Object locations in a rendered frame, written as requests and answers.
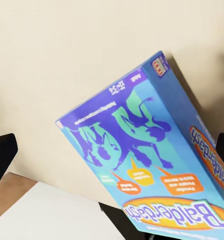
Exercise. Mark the board game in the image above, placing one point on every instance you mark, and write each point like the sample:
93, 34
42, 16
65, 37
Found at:
145, 141

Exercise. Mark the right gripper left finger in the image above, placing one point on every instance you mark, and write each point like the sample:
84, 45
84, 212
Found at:
8, 150

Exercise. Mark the bed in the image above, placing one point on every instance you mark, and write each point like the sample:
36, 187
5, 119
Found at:
56, 54

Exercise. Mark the sliding door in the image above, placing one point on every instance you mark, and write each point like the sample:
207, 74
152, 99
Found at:
12, 188

